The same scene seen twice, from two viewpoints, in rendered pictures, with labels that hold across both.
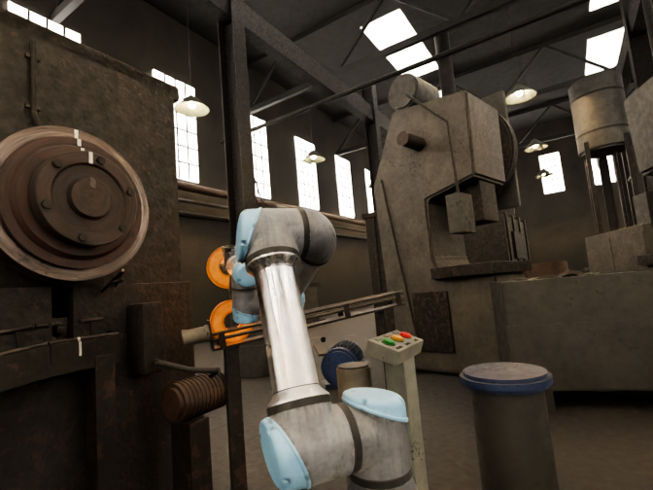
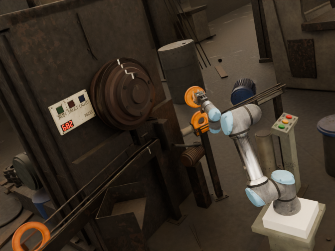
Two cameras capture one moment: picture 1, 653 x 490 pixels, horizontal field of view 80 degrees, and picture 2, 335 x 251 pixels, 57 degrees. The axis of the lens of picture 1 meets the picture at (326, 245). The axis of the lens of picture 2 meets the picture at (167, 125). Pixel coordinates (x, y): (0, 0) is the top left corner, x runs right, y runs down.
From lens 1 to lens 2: 1.10 m
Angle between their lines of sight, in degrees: 32
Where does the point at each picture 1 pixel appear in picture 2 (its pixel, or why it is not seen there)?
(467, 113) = not seen: outside the picture
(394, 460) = (290, 194)
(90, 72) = (100, 9)
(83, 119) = (106, 39)
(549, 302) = not seen: outside the picture
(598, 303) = not seen: outside the picture
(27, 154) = (110, 85)
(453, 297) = (317, 42)
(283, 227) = (243, 122)
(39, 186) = (123, 101)
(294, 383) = (256, 178)
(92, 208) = (140, 98)
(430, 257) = (301, 14)
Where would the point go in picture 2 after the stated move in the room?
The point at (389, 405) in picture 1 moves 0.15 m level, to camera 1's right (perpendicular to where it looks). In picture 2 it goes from (288, 181) to (319, 176)
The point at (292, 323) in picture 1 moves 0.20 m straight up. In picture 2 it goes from (252, 158) to (246, 125)
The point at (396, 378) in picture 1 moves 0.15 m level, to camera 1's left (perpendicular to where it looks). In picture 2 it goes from (285, 140) to (263, 144)
